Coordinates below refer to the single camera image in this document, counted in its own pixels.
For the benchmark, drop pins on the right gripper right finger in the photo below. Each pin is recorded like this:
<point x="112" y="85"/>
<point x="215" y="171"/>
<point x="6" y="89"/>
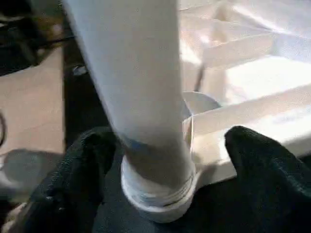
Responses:
<point x="272" y="184"/>

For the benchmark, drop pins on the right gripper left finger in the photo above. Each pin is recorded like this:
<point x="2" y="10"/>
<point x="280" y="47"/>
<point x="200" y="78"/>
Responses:
<point x="73" y="184"/>

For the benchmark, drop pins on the white plastic table top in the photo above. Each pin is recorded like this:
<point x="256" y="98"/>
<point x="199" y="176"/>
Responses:
<point x="255" y="109"/>

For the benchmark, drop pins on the white plastic table leg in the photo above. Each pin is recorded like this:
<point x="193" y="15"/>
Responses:
<point x="136" y="72"/>

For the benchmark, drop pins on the black mat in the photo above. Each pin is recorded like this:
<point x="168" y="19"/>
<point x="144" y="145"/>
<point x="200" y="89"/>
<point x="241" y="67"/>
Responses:
<point x="80" y="102"/>

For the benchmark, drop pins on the black robot foot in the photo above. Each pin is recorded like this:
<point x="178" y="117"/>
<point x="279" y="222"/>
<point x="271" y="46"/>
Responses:
<point x="14" y="48"/>

